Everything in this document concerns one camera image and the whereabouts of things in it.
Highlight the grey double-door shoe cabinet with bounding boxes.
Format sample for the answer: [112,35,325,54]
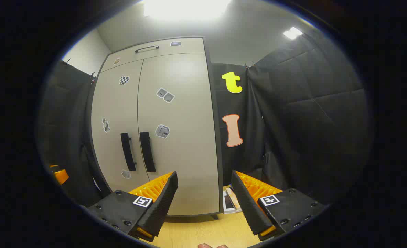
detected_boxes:
[86,36,224,219]

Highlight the small ceiling light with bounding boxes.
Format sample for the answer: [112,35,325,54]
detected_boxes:
[283,27,303,39]

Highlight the beige flat box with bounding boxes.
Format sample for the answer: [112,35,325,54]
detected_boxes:
[226,186,242,211]

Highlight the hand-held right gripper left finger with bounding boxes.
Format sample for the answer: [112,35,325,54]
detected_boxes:
[86,171,179,242]

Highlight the grey shoe cabinet door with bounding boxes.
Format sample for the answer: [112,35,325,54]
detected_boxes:
[137,52,221,217]
[91,59,151,193]

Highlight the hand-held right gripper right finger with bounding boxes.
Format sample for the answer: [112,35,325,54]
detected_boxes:
[231,170,328,242]

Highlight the large ceiling light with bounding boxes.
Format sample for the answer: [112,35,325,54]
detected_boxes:
[144,0,232,20]

